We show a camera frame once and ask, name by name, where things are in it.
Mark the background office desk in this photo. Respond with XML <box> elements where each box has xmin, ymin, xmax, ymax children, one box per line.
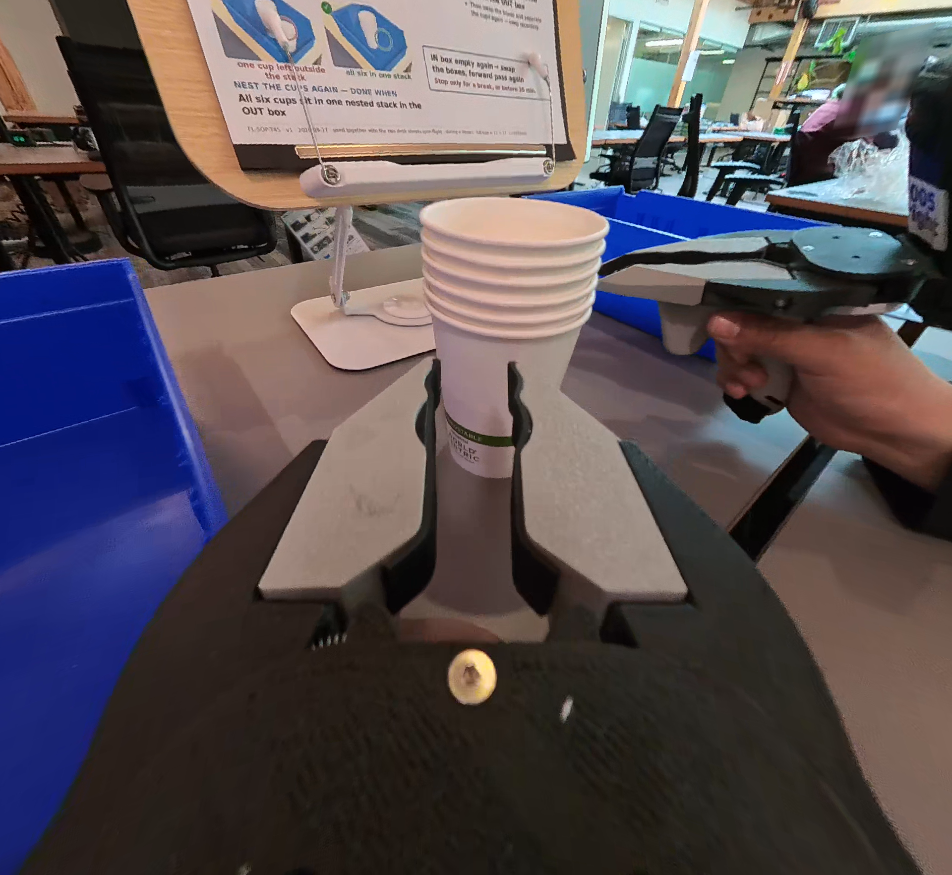
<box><xmin>591</xmin><ymin>129</ymin><xmax>745</xmax><ymax>148</ymax></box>

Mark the stack of white paper cups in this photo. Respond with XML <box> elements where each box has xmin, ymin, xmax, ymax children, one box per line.
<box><xmin>418</xmin><ymin>196</ymin><xmax>611</xmax><ymax>480</ymax></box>

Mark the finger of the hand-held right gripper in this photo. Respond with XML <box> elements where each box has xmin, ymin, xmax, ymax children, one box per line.
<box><xmin>598</xmin><ymin>234</ymin><xmax>791</xmax><ymax>276</ymax></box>
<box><xmin>599</xmin><ymin>265</ymin><xmax>783</xmax><ymax>305</ymax></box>

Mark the black office chair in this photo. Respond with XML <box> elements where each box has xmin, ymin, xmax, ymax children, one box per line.
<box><xmin>56</xmin><ymin>34</ymin><xmax>278</xmax><ymax>275</ymax></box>
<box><xmin>680</xmin><ymin>94</ymin><xmax>791</xmax><ymax>205</ymax></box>
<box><xmin>594</xmin><ymin>105</ymin><xmax>685</xmax><ymax>193</ymax></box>

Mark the black table leg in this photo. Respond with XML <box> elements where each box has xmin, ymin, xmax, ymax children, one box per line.
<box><xmin>731</xmin><ymin>436</ymin><xmax>839</xmax><ymax>561</ymax></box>

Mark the clear plastic bag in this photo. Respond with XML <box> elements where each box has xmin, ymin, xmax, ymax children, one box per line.
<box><xmin>828</xmin><ymin>133</ymin><xmax>914</xmax><ymax>205</ymax></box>

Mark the printed paper sheet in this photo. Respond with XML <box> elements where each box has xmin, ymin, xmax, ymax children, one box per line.
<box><xmin>281</xmin><ymin>209</ymin><xmax>370</xmax><ymax>263</ymax></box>

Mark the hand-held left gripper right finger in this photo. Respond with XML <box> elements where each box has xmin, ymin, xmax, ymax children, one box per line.
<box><xmin>508</xmin><ymin>362</ymin><xmax>690</xmax><ymax>616</ymax></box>

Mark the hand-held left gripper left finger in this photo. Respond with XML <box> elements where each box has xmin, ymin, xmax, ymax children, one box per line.
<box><xmin>257</xmin><ymin>358</ymin><xmax>443</xmax><ymax>616</ymax></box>

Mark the person's right hand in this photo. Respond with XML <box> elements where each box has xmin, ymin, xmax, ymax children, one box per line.
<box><xmin>705</xmin><ymin>312</ymin><xmax>952</xmax><ymax>495</ymax></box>

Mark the wooden desk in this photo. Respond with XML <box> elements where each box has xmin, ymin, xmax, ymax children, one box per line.
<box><xmin>766</xmin><ymin>179</ymin><xmax>912</xmax><ymax>230</ymax></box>

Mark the printed instruction sheet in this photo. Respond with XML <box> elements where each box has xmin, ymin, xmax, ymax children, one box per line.
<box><xmin>162</xmin><ymin>0</ymin><xmax>571</xmax><ymax>150</ymax></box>

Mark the blue plastic bin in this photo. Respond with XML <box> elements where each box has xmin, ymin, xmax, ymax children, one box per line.
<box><xmin>524</xmin><ymin>187</ymin><xmax>835</xmax><ymax>363</ymax></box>
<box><xmin>0</xmin><ymin>257</ymin><xmax>229</xmax><ymax>875</ymax></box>

